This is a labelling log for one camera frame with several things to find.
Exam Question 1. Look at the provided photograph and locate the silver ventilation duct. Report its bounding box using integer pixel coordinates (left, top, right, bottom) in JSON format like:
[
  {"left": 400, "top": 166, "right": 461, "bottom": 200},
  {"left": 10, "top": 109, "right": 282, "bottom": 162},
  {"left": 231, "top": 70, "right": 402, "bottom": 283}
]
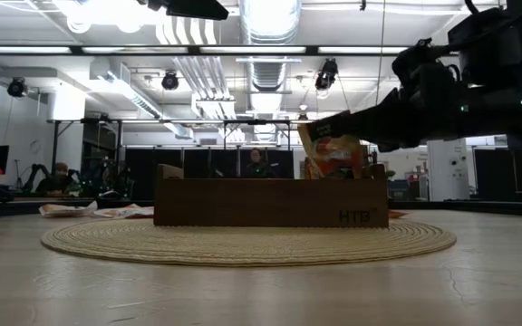
[{"left": 237, "top": 0, "right": 303, "bottom": 120}]

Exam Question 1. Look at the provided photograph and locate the long ceiling light bar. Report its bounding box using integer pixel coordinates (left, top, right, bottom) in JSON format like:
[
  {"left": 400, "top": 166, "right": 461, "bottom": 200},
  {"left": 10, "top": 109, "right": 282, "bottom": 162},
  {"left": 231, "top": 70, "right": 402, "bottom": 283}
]
[{"left": 0, "top": 43, "right": 411, "bottom": 58}]

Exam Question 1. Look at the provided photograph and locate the black partition panel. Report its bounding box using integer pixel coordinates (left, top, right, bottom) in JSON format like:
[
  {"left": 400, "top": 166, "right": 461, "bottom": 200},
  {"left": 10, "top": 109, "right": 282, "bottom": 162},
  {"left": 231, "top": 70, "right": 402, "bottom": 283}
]
[
  {"left": 473, "top": 148, "right": 522, "bottom": 203},
  {"left": 124, "top": 148, "right": 295, "bottom": 201}
]

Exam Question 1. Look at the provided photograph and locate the orange white tea packet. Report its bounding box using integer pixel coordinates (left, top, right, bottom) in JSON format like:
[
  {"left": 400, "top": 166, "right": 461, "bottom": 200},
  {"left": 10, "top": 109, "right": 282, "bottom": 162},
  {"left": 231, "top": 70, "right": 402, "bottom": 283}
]
[
  {"left": 38, "top": 200, "right": 99, "bottom": 219},
  {"left": 92, "top": 203, "right": 155, "bottom": 220}
]

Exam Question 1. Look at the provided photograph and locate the white square pillar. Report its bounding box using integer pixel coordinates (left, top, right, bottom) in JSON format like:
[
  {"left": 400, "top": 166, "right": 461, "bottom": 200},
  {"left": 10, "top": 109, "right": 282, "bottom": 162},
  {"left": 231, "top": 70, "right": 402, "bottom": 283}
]
[{"left": 426, "top": 138, "right": 470, "bottom": 203}]

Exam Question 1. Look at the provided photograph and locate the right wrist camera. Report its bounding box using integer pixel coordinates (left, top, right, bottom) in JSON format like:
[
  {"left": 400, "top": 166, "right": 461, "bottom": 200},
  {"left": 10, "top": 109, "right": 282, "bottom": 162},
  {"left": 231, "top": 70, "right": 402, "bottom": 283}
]
[{"left": 391, "top": 38, "right": 459, "bottom": 94}]

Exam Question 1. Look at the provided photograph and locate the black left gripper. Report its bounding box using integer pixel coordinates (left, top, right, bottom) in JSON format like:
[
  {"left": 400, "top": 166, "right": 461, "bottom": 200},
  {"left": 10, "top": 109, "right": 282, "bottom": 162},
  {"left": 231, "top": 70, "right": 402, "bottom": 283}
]
[{"left": 146, "top": 0, "right": 229, "bottom": 22}]

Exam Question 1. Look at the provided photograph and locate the black ceiling spot lamp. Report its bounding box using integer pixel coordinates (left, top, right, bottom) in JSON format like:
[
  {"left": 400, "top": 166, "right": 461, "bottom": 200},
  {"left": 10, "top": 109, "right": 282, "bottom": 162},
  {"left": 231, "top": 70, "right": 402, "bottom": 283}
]
[
  {"left": 314, "top": 57, "right": 340, "bottom": 91},
  {"left": 160, "top": 70, "right": 180, "bottom": 91},
  {"left": 6, "top": 76, "right": 29, "bottom": 99}
]

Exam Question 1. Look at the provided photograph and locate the round woven straw placemat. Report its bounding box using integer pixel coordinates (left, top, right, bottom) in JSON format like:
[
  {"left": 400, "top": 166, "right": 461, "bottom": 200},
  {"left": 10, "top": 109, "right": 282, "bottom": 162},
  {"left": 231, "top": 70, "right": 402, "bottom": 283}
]
[{"left": 40, "top": 217, "right": 458, "bottom": 268}]

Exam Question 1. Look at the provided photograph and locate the black aluminium rig frame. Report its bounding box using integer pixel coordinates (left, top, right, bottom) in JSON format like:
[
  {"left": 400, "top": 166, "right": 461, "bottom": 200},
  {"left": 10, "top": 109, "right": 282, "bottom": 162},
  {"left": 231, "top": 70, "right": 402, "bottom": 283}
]
[{"left": 0, "top": 197, "right": 522, "bottom": 219}]

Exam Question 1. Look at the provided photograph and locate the person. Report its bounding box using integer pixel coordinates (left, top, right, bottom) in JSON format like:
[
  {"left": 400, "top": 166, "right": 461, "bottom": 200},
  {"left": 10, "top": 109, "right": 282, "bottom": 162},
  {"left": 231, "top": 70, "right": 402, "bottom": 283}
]
[
  {"left": 36, "top": 161, "right": 74, "bottom": 196},
  {"left": 241, "top": 148, "right": 279, "bottom": 179}
]

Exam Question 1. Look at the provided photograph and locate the brown wooden tea box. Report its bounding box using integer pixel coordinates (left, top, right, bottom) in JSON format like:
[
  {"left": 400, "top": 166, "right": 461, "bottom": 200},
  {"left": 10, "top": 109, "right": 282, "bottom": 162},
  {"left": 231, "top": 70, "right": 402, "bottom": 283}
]
[{"left": 153, "top": 163, "right": 390, "bottom": 228}]

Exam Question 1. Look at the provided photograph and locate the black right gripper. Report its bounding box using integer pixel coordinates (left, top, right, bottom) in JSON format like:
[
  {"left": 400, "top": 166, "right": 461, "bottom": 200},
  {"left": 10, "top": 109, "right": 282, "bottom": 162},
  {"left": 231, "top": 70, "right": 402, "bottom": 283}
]
[{"left": 311, "top": 85, "right": 522, "bottom": 153}]

